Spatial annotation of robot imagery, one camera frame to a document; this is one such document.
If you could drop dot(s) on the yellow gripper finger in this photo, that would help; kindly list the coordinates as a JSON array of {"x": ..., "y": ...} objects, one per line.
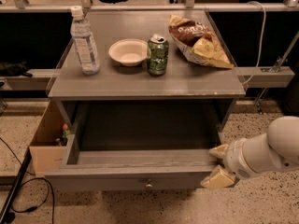
[
  {"x": 219, "y": 178},
  {"x": 219, "y": 151}
]

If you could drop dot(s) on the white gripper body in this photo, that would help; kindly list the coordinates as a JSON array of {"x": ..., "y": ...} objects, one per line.
[{"x": 235, "y": 159}]

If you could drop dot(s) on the grey top drawer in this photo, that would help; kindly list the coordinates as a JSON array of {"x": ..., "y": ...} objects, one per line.
[{"x": 138, "y": 146}]

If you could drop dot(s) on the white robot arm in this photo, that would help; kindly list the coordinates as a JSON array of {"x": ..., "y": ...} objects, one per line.
[{"x": 275, "y": 150}]

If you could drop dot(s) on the grey drawer cabinet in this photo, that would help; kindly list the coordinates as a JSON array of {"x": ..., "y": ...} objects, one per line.
[{"x": 182, "y": 81}]

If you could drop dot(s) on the brown yellow chip bag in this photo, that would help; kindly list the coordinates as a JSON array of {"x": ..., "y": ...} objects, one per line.
[{"x": 198, "y": 43}]

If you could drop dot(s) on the green soda can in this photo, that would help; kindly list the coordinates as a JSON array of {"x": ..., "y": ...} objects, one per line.
[{"x": 157, "y": 55}]

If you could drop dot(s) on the white paper bowl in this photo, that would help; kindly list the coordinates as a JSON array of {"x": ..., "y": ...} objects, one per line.
[{"x": 129, "y": 52}]

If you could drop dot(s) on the small green toy in box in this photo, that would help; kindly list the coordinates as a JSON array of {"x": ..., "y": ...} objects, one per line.
[{"x": 63, "y": 138}]

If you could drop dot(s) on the cardboard box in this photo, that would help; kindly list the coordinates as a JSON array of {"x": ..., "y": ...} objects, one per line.
[{"x": 47, "y": 147}]

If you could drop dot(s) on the clear plastic water bottle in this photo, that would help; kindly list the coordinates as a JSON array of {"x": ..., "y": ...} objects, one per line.
[{"x": 84, "y": 42}]

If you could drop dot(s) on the black object on ledge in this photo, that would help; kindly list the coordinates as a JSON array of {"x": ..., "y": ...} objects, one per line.
[{"x": 14, "y": 69}]

